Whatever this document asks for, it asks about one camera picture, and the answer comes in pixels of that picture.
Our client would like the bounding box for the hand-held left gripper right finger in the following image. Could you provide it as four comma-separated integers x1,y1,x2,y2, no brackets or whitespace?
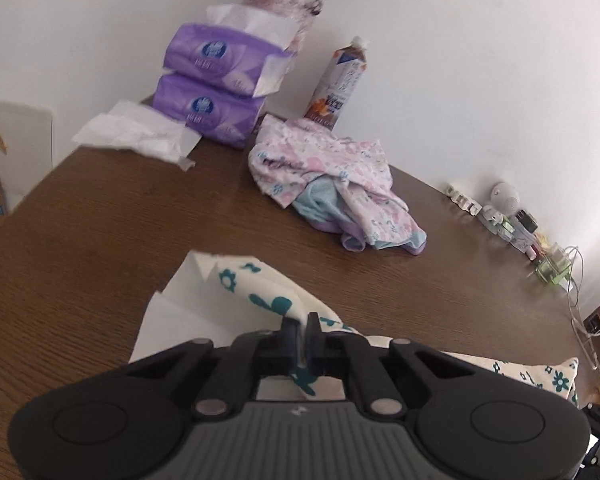
305,312,476,418

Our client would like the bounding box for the white robot figurine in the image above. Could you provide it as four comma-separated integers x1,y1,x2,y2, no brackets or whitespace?
480,181,522,233

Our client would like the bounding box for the cream teal-flowered garment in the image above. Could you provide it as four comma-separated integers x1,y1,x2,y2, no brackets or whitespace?
130,251,580,408

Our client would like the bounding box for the green spray bottle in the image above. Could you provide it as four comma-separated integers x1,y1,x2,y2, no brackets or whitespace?
550,255,576,288

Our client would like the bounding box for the white carton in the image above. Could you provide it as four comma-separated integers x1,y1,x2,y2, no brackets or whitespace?
0,97,55,211

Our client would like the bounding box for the glass cup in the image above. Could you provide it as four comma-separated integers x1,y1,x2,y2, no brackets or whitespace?
535,242,568,286

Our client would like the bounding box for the pink floral garment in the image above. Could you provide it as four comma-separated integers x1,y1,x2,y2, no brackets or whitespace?
247,114,421,248

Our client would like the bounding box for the opened purple tissue pack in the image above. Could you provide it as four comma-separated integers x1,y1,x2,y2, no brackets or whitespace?
161,4,301,97

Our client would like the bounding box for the light blue purple-trimmed garment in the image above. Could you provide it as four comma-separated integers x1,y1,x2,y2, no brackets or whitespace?
292,180,427,256

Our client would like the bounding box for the tea bottle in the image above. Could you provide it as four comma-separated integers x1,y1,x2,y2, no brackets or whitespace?
304,36,372,131

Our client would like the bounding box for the loose white tissue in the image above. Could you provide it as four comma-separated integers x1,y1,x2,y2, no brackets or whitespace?
71,100,202,171

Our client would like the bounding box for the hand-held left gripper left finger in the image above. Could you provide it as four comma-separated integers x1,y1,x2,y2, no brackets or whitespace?
122,317,301,420

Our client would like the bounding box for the white charging cable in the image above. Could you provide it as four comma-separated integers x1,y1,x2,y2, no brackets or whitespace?
565,245,600,376

